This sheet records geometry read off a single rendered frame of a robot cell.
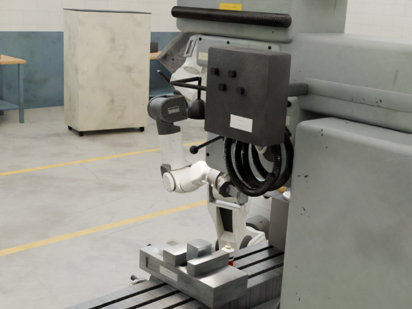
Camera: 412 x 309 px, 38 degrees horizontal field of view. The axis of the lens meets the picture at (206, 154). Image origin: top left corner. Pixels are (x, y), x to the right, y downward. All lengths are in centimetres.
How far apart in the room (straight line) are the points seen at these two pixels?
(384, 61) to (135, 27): 680
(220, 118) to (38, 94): 862
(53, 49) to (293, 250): 872
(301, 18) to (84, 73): 639
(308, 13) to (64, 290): 280
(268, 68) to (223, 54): 14
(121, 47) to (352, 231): 683
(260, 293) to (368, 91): 82
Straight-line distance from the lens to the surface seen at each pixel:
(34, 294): 401
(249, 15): 166
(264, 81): 135
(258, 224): 309
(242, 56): 139
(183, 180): 231
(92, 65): 793
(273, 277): 205
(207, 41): 184
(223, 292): 183
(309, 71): 160
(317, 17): 170
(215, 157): 188
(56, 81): 1013
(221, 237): 288
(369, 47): 150
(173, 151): 235
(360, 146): 138
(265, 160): 171
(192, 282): 186
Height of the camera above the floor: 184
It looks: 14 degrees down
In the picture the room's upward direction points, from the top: 3 degrees clockwise
